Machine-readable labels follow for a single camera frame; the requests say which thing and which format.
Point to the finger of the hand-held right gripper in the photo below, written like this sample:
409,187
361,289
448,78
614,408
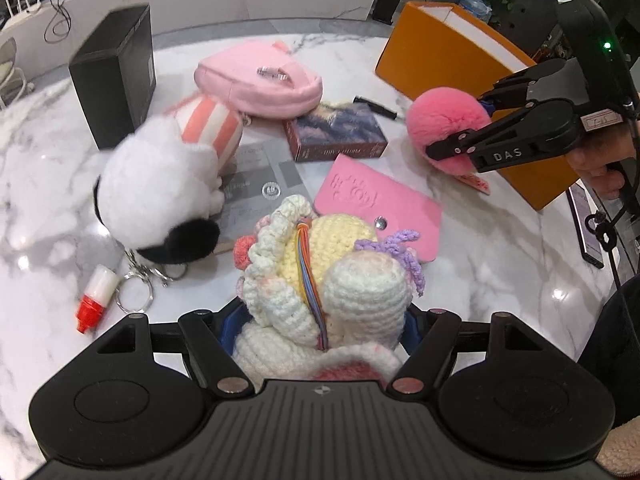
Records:
530,82
500,147

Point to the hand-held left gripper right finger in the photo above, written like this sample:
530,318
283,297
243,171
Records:
411,335

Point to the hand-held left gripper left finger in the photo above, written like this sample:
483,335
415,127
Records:
229,332

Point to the pink fluffy pompom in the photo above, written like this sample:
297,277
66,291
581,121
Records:
440,115

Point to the orange storage box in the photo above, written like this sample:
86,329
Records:
430,60

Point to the white crochet doll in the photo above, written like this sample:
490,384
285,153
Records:
305,240

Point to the pink card holder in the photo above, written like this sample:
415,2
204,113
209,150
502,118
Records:
390,210

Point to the red-capped white tube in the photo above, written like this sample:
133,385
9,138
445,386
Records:
95,295

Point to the grey box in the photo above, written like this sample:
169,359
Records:
255,175

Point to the pink fabric pouch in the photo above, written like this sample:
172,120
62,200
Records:
255,85

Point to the person's right hand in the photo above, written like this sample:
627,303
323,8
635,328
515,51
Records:
595,155

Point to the blue water bottle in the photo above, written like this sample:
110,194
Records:
475,5

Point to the dark phone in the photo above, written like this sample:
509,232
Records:
585,230

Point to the black pen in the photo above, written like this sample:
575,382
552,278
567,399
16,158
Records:
375,106

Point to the dark printed card box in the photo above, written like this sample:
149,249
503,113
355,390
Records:
335,130

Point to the person's dark trouser leg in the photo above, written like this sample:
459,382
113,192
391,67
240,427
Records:
615,340

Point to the pinkish fluffy cloth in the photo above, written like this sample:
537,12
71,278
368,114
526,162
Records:
620,455

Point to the black cardboard box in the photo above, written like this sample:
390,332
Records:
112,85

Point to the pale chair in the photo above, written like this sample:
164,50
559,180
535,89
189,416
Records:
7,70

